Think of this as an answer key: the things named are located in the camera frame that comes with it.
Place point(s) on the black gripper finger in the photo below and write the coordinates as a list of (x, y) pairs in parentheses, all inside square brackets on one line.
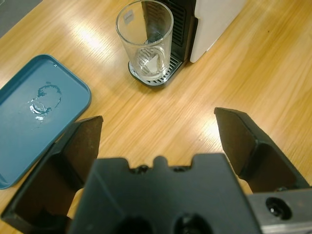
[(256, 161), (44, 175)]

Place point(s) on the clear drinking glass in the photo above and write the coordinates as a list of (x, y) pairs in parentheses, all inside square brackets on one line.
[(158, 61)]

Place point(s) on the white capsule coffee machine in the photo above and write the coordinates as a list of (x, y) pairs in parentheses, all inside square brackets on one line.
[(214, 24)]

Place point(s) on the teal plastic tray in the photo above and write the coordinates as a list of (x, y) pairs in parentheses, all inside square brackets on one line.
[(19, 136)]

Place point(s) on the silver drip tray grate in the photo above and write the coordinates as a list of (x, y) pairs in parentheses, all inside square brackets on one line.
[(168, 78)]

